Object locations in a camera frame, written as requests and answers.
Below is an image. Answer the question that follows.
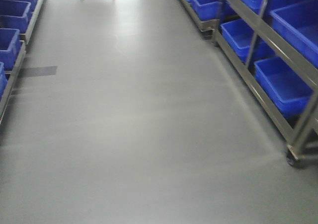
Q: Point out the right metal shelf rack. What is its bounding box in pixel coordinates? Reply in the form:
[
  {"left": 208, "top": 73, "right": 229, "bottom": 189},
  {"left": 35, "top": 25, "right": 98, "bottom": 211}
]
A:
[{"left": 180, "top": 0, "right": 318, "bottom": 168}]

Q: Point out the metal shelf rack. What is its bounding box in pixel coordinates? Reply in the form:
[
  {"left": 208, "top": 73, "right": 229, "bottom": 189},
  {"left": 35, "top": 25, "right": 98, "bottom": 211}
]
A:
[
  {"left": 180, "top": 0, "right": 318, "bottom": 168},
  {"left": 0, "top": 0, "right": 44, "bottom": 118}
]

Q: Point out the left metal shelf rack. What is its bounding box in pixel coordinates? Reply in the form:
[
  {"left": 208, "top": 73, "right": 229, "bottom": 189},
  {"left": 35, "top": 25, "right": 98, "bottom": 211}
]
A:
[{"left": 0, "top": 0, "right": 44, "bottom": 118}]

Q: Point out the blue bin middle right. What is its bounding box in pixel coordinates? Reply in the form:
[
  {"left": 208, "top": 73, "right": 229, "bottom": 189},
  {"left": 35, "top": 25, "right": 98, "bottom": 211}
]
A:
[{"left": 220, "top": 18, "right": 276, "bottom": 64}]

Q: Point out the blue bin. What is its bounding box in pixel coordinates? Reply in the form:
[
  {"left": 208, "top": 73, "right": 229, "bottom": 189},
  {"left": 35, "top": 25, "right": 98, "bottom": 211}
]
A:
[
  {"left": 190, "top": 0, "right": 221, "bottom": 21},
  {"left": 0, "top": 28, "right": 21, "bottom": 71},
  {"left": 0, "top": 0, "right": 31, "bottom": 33},
  {"left": 270, "top": 0, "right": 318, "bottom": 67},
  {"left": 254, "top": 57, "right": 313, "bottom": 119},
  {"left": 220, "top": 18, "right": 276, "bottom": 64}
]

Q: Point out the blue bin far right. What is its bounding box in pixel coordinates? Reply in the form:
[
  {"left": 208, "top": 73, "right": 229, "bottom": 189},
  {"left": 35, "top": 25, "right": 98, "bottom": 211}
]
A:
[{"left": 190, "top": 0, "right": 221, "bottom": 21}]

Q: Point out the blue bin near right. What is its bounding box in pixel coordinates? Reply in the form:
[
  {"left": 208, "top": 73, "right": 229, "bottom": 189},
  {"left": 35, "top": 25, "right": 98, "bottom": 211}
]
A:
[{"left": 254, "top": 57, "right": 313, "bottom": 119}]

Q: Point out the blue bin upper right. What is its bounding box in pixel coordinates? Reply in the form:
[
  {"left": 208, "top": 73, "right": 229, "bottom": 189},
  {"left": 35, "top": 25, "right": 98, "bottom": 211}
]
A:
[{"left": 270, "top": 0, "right": 318, "bottom": 67}]

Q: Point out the blue bin left near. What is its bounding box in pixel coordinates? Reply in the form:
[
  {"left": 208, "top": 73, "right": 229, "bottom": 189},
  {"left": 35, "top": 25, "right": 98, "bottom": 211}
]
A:
[{"left": 0, "top": 28, "right": 21, "bottom": 71}]

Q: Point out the blue bin left middle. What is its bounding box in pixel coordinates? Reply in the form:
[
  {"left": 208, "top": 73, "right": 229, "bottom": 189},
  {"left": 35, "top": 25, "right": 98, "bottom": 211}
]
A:
[{"left": 0, "top": 0, "right": 31, "bottom": 33}]

